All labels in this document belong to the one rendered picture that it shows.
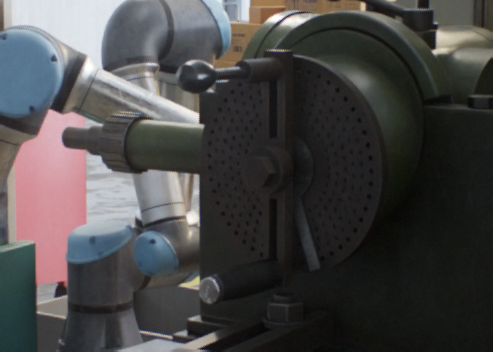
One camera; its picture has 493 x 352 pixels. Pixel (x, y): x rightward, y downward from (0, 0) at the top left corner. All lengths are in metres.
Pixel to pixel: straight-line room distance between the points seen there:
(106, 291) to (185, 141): 1.37
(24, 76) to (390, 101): 0.90
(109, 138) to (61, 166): 4.32
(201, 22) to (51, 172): 3.09
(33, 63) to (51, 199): 3.65
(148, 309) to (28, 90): 1.78
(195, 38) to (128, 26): 0.13
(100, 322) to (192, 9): 0.57
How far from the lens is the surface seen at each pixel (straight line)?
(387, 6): 1.44
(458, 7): 1.72
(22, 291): 2.77
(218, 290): 1.25
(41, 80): 2.15
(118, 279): 2.77
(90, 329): 2.78
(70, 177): 5.81
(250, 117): 1.34
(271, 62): 1.28
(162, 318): 3.84
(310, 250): 1.32
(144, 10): 2.68
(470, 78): 1.39
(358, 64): 1.36
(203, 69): 1.21
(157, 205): 2.61
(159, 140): 1.44
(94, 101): 2.31
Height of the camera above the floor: 1.36
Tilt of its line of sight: 8 degrees down
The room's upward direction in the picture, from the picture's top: straight up
